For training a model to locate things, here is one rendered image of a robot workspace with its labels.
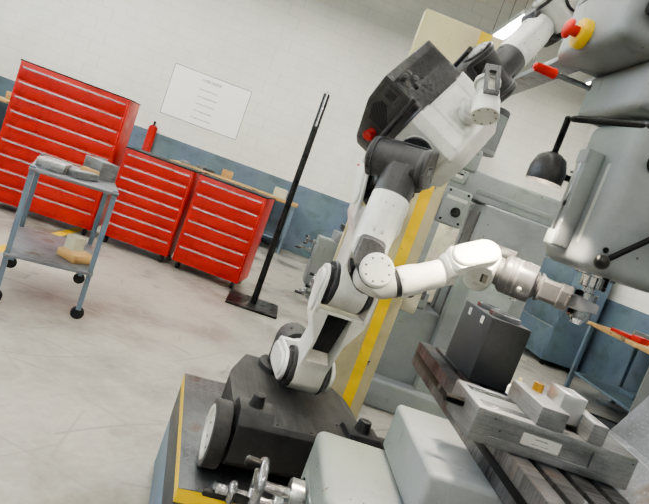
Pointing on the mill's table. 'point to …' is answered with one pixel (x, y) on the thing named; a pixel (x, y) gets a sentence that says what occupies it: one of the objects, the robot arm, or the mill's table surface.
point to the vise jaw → (538, 406)
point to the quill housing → (620, 210)
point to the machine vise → (542, 437)
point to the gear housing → (626, 94)
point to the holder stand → (487, 344)
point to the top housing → (613, 37)
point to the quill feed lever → (623, 251)
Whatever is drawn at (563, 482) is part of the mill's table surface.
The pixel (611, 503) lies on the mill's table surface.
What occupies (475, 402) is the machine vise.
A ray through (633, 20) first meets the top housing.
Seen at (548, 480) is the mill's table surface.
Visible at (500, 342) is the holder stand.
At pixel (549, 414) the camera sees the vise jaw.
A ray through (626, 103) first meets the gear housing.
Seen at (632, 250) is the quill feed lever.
